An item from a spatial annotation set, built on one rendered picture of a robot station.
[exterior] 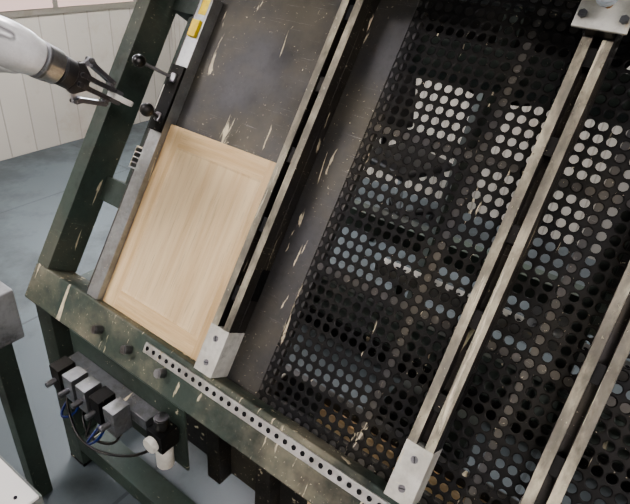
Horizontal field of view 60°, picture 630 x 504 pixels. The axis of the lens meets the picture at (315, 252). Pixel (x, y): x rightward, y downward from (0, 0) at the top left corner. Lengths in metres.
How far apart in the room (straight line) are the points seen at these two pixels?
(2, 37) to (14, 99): 3.77
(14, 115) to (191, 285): 3.84
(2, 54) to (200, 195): 0.56
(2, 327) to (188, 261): 0.61
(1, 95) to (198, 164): 3.65
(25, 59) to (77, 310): 0.74
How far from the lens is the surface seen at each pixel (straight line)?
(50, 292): 1.91
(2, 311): 1.85
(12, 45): 1.44
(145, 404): 1.64
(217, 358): 1.41
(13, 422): 2.15
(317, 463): 1.31
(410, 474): 1.22
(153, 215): 1.68
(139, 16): 1.93
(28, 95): 5.25
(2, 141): 5.23
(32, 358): 3.03
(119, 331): 1.67
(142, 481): 2.19
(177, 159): 1.66
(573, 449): 1.15
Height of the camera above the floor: 1.93
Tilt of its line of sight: 32 degrees down
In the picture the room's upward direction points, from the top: 5 degrees clockwise
